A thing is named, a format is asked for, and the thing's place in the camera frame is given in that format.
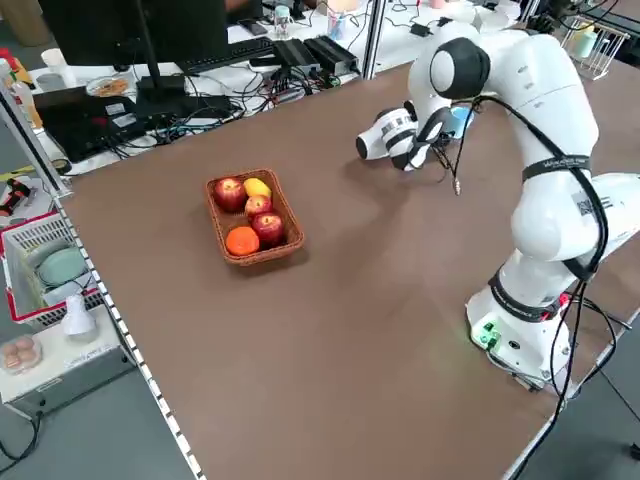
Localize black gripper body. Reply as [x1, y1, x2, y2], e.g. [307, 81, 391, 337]
[432, 123, 459, 151]

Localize blue cup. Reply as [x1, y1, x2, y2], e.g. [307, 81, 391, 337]
[446, 103, 475, 140]

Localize pen holder cup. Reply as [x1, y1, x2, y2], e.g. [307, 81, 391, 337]
[326, 8, 347, 41]

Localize pale green cup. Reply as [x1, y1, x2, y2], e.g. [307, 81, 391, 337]
[576, 24, 600, 61]

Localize plate of snacks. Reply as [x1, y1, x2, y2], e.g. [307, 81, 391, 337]
[84, 76, 132, 98]

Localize white paper cup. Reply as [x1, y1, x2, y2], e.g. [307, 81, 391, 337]
[40, 48, 77, 89]

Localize black power supply box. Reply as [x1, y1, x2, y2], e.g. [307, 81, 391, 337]
[272, 38, 322, 72]
[302, 35, 361, 75]

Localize yellow lemon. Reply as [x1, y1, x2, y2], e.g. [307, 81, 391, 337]
[243, 177, 273, 199]

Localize red apple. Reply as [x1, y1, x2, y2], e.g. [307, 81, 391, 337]
[244, 194, 274, 221]
[250, 212, 287, 248]
[213, 177, 248, 213]

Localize clear water bottle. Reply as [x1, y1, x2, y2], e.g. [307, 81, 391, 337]
[271, 4, 292, 41]

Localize black phone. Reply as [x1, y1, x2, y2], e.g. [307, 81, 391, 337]
[237, 18, 270, 37]

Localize brown wicker basket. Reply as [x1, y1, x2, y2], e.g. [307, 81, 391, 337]
[205, 168, 306, 267]

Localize orange fruit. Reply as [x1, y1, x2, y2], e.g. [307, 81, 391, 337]
[225, 226, 261, 258]

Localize black keyboard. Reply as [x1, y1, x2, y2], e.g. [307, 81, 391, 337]
[177, 38, 281, 74]

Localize black monitor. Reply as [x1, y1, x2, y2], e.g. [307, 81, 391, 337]
[37, 0, 230, 96]

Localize pale green plates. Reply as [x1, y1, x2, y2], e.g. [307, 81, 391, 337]
[33, 245, 87, 287]

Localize orange juice bottle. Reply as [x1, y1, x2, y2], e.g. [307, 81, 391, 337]
[0, 57, 45, 132]

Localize red white plastic basket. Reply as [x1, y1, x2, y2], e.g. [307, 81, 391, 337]
[1, 209, 104, 326]

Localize red black hand tool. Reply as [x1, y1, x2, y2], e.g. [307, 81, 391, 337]
[0, 177, 37, 217]

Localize grey metal cabinet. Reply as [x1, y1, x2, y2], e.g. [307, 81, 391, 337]
[0, 304, 137, 407]

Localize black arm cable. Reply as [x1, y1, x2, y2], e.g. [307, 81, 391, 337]
[429, 94, 501, 197]

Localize aluminium frame post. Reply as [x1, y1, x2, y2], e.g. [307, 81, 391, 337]
[362, 0, 387, 80]

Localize white wire cup rack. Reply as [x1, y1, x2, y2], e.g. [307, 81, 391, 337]
[558, 14, 630, 81]

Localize aluminium table rail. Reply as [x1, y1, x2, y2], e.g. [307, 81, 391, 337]
[0, 89, 207, 480]

